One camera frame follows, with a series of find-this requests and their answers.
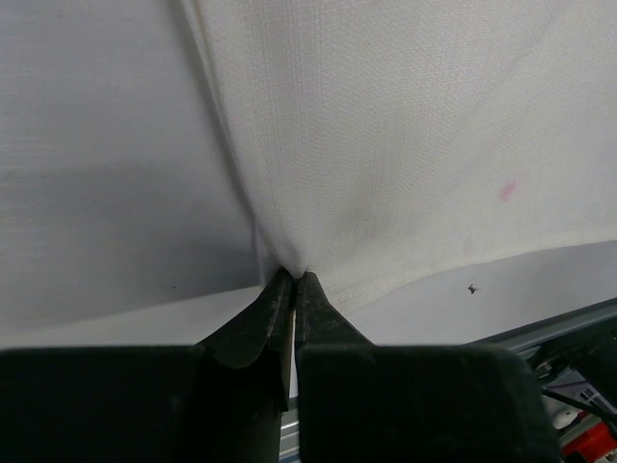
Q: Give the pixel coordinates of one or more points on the white cloth napkin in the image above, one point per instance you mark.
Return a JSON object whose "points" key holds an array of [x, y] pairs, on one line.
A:
{"points": [[154, 151]]}

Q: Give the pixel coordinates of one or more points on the aluminium front rail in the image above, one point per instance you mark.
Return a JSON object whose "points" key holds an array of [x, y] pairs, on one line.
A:
{"points": [[487, 403]]}

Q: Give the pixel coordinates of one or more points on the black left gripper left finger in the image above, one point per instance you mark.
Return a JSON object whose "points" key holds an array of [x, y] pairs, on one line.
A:
{"points": [[242, 388]]}

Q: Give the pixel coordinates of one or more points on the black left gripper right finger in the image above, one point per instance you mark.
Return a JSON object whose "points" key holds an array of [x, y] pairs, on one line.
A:
{"points": [[327, 349]]}

